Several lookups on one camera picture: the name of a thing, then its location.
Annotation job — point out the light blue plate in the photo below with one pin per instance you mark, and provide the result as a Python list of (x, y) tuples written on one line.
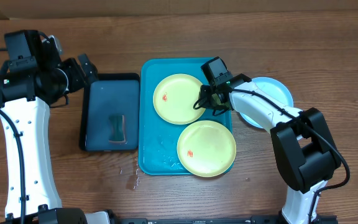
[(275, 90)]

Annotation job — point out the green brown sponge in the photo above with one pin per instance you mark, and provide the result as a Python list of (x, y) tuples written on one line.
[(117, 123)]

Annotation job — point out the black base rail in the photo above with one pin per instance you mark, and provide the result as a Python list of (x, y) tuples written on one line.
[(197, 221)]

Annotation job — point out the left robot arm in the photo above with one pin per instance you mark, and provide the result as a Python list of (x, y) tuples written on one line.
[(32, 80)]

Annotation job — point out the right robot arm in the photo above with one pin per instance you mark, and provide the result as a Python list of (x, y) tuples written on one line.
[(305, 153)]

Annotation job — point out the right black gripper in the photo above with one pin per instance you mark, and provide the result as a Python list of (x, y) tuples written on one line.
[(209, 97)]

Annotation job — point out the yellow-green plate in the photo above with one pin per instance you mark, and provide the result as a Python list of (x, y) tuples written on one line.
[(174, 98), (206, 148)]

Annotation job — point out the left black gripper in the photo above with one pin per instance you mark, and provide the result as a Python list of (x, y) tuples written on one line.
[(72, 66)]

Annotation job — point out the teal plastic tray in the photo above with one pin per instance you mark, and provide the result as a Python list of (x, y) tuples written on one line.
[(158, 138)]

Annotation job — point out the black water tray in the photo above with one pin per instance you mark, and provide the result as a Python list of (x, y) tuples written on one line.
[(112, 94)]

